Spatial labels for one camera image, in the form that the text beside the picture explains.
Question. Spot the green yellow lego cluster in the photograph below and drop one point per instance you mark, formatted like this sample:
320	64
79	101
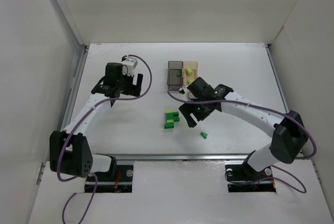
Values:
171	117

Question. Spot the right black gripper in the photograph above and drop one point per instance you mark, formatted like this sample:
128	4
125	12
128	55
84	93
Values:
191	110

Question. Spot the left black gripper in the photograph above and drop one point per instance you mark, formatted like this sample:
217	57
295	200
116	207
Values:
131	85

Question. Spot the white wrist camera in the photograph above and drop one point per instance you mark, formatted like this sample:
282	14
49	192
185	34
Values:
184	91
128	65

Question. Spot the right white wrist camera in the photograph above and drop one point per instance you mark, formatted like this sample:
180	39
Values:
184	91

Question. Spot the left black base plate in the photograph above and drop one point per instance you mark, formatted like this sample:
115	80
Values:
120	181

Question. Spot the light wooden container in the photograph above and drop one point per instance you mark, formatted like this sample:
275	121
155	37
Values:
191	65

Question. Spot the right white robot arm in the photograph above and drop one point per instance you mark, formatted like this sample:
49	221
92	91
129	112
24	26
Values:
286	131

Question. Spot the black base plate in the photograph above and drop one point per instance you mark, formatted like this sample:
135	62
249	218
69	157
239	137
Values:
242	179
120	181

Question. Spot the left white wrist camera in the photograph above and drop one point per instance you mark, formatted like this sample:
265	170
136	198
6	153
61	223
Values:
128	65

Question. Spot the green lego slope brick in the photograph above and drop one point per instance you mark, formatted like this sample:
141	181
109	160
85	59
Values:
204	135

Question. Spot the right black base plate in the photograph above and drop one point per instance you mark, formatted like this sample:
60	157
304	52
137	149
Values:
242	179

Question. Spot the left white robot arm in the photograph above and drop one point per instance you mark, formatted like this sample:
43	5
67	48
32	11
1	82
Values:
69	148

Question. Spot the dark grey transparent container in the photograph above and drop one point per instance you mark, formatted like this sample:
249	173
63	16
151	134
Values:
174	83

